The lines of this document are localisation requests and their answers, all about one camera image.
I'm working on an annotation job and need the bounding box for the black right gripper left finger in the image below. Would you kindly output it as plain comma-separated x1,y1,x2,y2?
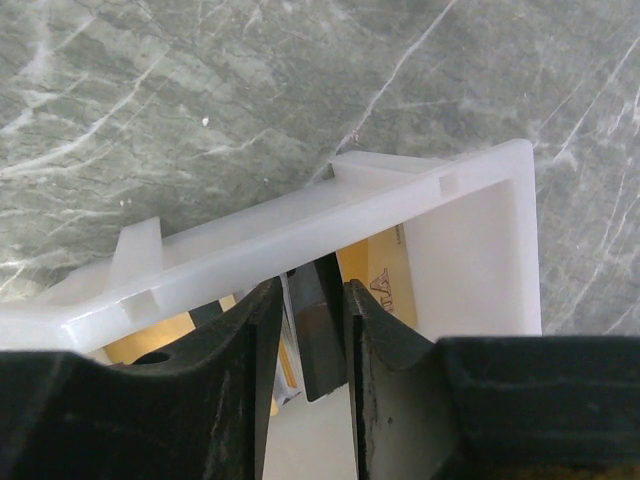
1,279,283,479

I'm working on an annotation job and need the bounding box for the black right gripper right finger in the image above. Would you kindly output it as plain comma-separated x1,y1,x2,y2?
344,281,639,479

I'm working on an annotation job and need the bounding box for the black VIP card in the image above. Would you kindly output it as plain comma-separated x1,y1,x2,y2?
287,253,347,402

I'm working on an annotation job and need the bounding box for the gold striped card in bin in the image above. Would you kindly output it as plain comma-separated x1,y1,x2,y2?
104,295,237,364

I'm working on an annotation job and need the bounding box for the white cards stack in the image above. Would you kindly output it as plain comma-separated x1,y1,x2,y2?
270,273,305,416

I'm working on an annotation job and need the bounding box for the white plastic card bin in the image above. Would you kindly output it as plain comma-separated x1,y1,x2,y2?
0,139,544,480

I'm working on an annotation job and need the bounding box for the gold VIP card in bin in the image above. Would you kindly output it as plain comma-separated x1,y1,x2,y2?
336,224,417,329

